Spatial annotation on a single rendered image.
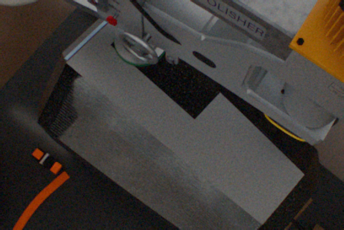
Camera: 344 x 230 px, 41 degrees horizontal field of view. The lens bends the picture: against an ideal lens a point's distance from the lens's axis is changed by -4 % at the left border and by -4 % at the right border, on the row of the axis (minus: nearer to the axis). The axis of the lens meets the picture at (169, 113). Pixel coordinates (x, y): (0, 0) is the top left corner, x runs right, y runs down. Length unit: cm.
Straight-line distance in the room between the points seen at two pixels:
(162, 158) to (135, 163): 13
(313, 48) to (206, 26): 42
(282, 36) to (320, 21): 9
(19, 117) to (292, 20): 206
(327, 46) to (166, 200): 111
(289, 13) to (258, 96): 46
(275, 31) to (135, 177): 108
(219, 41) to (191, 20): 11
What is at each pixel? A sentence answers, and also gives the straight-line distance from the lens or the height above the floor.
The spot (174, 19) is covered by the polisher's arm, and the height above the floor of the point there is 143.
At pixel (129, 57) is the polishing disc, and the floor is 89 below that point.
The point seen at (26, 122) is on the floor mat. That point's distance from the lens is 283.
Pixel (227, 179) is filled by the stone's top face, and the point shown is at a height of 87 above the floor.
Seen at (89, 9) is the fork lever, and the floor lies 103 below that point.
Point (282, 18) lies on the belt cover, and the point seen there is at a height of 174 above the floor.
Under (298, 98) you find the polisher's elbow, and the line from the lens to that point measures 134.
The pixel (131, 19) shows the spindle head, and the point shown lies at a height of 130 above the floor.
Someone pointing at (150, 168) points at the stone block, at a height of 77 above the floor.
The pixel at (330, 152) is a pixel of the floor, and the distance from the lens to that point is 287.
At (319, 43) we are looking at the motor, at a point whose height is 176.
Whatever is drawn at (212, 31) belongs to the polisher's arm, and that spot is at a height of 146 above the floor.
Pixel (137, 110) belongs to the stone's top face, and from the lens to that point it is 186.
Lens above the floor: 264
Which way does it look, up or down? 74 degrees down
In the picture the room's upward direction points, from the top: 4 degrees clockwise
